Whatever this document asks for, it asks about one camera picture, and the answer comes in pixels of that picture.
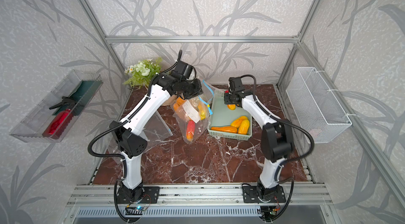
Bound orange yellow mango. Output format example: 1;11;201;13
198;103;207;120

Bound clear zip-top bag blue zipper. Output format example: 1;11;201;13
171;80;214;144

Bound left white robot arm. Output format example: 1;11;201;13
88;51;203;203

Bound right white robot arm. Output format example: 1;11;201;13
224;74;315;202

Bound yellow mango front right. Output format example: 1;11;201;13
238;119;250;135

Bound green plastic basket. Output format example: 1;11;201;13
207;89;253;141

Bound potted white flower plant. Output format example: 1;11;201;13
123;57;163;88

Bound green book in tray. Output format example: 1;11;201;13
53;80;102;116

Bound red black pruning shears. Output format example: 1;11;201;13
42;97;77;140

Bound white wire mesh basket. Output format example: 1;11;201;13
286;67;352;144

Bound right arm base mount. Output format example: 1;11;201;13
242;183;286;204

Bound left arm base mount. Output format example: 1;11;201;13
117;185;160;204

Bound clear wall-mounted tray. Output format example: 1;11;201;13
10;70;103;143

